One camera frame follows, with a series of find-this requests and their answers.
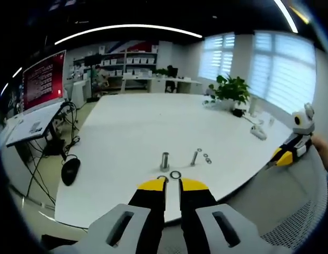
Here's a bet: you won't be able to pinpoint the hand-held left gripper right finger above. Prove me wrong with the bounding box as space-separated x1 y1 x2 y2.
178 177 265 254

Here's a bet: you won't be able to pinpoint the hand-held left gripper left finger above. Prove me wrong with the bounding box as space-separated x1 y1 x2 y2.
86 177 169 254

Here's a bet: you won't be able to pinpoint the large threaded stud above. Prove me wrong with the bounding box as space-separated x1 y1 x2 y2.
159 151 172 172

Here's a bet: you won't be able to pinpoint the person's right hand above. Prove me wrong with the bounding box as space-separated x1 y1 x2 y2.
312 134 328 170

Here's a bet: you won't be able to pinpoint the grey mesh chair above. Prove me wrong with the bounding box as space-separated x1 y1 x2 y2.
219 148 328 254

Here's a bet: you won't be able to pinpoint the white cylinder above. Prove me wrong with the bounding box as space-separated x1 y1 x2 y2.
249 96 259 117

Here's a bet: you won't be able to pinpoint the small metal bolt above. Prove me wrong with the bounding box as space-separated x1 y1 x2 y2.
190 148 203 167

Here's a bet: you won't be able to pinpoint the window blinds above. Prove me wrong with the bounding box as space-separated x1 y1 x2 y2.
199 33 317 114

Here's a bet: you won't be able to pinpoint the black computer mouse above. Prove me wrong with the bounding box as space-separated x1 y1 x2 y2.
60 157 82 187

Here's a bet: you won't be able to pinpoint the green potted plant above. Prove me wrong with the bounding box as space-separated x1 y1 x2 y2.
208 75 251 111

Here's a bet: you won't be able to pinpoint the black office chair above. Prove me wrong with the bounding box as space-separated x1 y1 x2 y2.
164 65 179 94

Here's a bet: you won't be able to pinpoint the white side desk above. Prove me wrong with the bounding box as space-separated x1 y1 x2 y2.
5 101 66 148

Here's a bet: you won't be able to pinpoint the white counter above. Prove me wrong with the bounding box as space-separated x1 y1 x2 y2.
121 73 203 94

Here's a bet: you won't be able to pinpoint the white storage shelving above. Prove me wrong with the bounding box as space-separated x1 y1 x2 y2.
72 40 159 80

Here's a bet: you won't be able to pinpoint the large red display screen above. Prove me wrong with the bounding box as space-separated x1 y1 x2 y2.
21 49 67 112

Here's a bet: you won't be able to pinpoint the long ceiling light strip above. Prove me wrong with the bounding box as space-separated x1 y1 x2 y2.
54 24 203 46

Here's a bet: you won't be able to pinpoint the bundle of black cables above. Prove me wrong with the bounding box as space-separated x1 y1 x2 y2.
24 102 82 206

